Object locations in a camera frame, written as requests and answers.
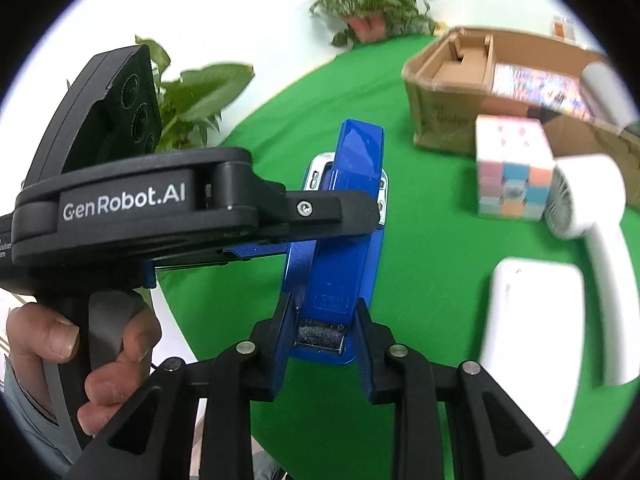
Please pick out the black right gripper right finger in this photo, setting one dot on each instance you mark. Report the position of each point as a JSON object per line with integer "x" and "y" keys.
{"x": 491, "y": 437}

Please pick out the pastel rubik cube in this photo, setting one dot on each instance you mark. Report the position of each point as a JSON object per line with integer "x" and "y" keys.
{"x": 514, "y": 167}

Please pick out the blue stapler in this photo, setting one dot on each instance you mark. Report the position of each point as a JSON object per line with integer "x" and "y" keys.
{"x": 328, "y": 277}

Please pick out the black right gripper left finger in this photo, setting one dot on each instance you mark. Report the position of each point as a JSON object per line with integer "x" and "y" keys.
{"x": 151, "y": 436}

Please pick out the person's left hand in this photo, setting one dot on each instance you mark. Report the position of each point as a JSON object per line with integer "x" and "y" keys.
{"x": 38, "y": 334}

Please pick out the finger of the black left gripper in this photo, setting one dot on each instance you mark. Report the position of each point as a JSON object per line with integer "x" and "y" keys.
{"x": 308, "y": 215}
{"x": 250, "y": 252}

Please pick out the colourful picture book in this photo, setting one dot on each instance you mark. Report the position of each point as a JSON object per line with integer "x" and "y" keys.
{"x": 540, "y": 87}

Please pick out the white handheld fan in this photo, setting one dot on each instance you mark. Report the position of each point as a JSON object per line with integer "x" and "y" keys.
{"x": 587, "y": 200}

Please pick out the brown cardboard box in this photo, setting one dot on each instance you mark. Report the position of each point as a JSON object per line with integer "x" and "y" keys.
{"x": 470, "y": 72}

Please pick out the silver metal cylinder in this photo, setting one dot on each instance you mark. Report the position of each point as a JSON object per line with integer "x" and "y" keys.
{"x": 607, "y": 96}

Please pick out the green tablecloth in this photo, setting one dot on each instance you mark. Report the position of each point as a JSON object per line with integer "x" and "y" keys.
{"x": 432, "y": 284}

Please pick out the white flat device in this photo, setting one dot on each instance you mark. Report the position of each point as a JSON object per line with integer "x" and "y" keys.
{"x": 533, "y": 339}

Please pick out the large leafy plant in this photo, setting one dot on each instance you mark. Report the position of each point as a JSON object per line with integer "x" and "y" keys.
{"x": 191, "y": 106}

